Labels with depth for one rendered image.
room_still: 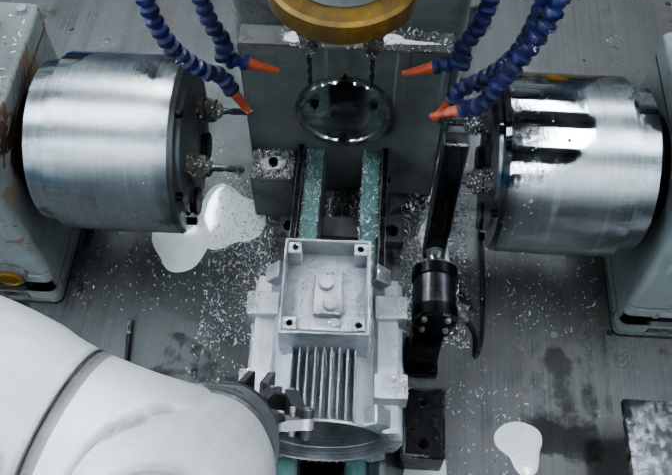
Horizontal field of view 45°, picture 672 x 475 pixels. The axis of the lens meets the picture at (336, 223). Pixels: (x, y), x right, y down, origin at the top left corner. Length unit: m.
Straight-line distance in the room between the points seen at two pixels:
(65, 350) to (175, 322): 0.82
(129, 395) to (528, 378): 0.88
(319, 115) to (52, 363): 0.82
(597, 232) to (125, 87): 0.64
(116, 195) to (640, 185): 0.67
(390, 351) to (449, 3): 0.53
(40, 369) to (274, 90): 0.80
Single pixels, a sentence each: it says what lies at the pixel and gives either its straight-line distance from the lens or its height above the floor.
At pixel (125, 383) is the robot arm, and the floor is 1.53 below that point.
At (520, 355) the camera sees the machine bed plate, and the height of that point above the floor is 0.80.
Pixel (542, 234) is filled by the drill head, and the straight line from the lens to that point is 1.09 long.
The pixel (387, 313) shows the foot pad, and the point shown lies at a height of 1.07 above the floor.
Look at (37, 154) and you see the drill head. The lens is 1.12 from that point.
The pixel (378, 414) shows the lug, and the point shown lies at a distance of 0.92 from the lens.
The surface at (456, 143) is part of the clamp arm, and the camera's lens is 0.90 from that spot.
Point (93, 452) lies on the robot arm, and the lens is 0.44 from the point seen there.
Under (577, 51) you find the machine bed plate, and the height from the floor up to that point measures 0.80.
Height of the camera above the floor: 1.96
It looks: 58 degrees down
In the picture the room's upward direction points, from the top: straight up
